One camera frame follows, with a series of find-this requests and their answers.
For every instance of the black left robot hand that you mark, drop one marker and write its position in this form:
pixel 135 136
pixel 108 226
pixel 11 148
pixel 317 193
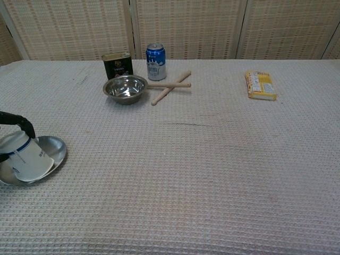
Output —
pixel 16 120

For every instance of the white paper cup blue stripe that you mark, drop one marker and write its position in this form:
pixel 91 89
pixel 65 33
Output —
pixel 25 159

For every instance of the round stainless steel plate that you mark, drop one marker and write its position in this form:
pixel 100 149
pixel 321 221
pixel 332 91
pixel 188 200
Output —
pixel 54 148

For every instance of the stainless steel bowl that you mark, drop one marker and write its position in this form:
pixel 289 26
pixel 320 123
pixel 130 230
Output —
pixel 125 89

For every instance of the dark rectangular tin can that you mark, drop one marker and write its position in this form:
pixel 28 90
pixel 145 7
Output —
pixel 118 65

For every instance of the blue and white drink can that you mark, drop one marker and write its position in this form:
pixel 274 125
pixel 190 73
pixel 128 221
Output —
pixel 156 63

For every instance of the wooden stick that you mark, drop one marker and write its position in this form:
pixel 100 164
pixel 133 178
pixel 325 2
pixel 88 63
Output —
pixel 183 77
pixel 172 85

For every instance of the grey waffle-weave tablecloth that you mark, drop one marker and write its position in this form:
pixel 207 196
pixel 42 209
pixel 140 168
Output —
pixel 186 172

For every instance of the woven bamboo folding screen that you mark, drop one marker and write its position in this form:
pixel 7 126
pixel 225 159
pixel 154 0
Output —
pixel 186 26

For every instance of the yellow snack package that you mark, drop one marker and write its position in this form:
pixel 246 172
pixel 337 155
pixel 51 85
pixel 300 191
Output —
pixel 261 85

